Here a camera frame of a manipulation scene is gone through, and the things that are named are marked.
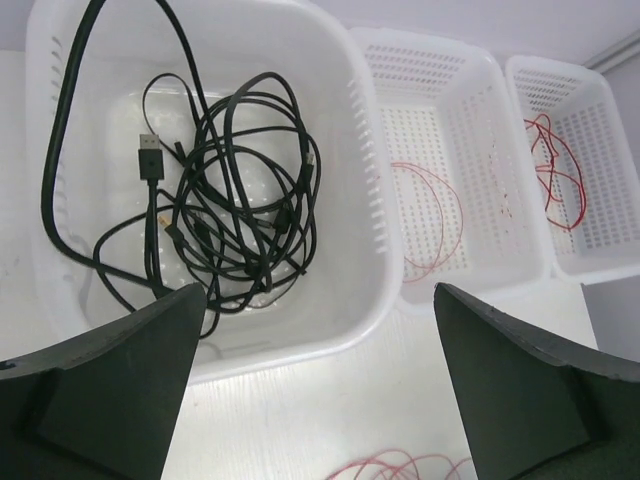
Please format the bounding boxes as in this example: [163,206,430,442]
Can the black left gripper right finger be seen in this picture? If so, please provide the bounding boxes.
[434,283,639,479]

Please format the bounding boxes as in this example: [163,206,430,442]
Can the white solid plastic tub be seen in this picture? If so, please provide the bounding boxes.
[25,1,401,382]

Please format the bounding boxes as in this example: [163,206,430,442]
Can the white perforated middle basket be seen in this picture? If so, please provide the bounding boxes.
[352,27,551,314]

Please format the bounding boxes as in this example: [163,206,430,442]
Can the white perforated right basket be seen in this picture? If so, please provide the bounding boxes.
[505,55,639,285]

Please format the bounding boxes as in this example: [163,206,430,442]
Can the thin red wires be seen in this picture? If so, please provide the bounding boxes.
[327,448,474,480]

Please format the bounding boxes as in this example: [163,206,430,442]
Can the white perforated basket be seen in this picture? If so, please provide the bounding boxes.
[352,27,551,314]
[505,55,639,285]

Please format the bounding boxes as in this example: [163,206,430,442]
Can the black cable in tub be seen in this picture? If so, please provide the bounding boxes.
[142,73,211,166]

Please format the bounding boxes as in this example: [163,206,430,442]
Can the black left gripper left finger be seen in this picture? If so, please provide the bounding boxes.
[1,284,206,479]

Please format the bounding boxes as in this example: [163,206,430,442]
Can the thin red wire in basket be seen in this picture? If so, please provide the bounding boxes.
[389,162,464,284]

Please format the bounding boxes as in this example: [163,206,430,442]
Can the black USB cable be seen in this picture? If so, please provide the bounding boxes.
[137,132,174,294]
[174,72,321,311]
[42,0,211,296]

